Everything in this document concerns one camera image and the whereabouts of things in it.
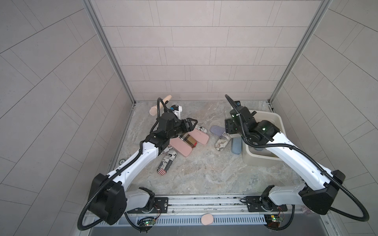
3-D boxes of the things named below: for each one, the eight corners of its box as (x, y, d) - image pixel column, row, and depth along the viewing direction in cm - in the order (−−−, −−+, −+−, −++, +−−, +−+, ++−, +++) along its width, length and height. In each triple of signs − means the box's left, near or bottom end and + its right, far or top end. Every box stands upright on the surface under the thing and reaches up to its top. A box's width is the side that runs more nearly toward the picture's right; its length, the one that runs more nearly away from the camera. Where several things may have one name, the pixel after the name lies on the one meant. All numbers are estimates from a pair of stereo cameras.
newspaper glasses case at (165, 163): (155, 172, 82) (154, 171, 80) (170, 150, 91) (169, 148, 89) (163, 177, 81) (162, 175, 79) (177, 154, 90) (176, 152, 87)
